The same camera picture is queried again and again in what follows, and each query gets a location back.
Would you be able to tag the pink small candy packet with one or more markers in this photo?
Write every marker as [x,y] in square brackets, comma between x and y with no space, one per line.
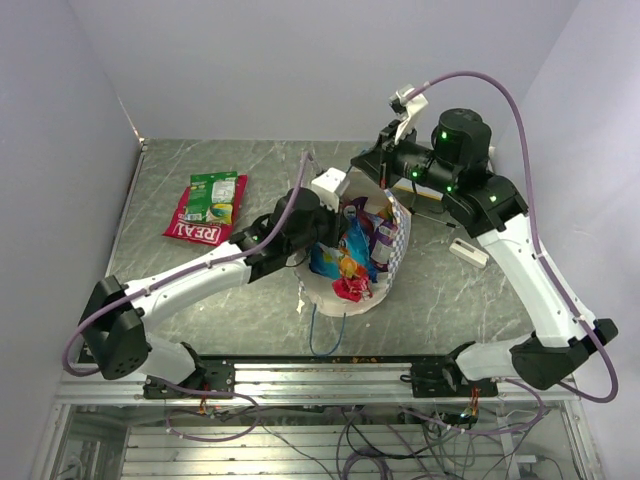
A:
[353,289]

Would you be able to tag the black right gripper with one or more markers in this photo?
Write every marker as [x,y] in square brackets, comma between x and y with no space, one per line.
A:
[379,161]

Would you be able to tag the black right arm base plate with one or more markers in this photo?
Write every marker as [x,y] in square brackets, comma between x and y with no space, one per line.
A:
[436,376]

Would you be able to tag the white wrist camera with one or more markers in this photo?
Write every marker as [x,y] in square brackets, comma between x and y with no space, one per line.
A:
[329,187]
[408,103]

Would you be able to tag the blue candy snack bag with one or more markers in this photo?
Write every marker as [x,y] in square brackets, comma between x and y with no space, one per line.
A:
[351,259]

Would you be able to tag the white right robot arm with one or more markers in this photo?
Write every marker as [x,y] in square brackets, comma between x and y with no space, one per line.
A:
[492,211]

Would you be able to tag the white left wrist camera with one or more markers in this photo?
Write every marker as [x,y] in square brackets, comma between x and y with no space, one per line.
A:
[329,187]

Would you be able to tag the purple candy snack bag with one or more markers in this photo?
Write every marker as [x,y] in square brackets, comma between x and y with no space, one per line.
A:
[379,228]

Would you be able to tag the white small box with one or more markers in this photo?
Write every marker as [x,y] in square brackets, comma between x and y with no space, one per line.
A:
[469,253]

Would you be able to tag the aluminium frame rail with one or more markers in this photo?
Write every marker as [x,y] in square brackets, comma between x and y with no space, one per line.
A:
[271,384]

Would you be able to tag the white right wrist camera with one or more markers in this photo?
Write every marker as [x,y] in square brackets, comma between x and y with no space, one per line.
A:
[408,103]

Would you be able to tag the red REAL chips bag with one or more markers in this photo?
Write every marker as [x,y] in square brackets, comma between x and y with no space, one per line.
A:
[206,234]

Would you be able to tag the green chips snack bag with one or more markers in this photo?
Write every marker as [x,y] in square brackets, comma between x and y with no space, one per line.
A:
[211,198]

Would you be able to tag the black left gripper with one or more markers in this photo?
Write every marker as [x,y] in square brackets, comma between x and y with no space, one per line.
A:
[337,224]

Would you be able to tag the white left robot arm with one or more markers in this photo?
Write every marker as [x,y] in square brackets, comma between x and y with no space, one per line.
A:
[120,338]

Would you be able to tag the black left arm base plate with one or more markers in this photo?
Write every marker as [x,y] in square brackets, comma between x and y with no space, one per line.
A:
[217,376]

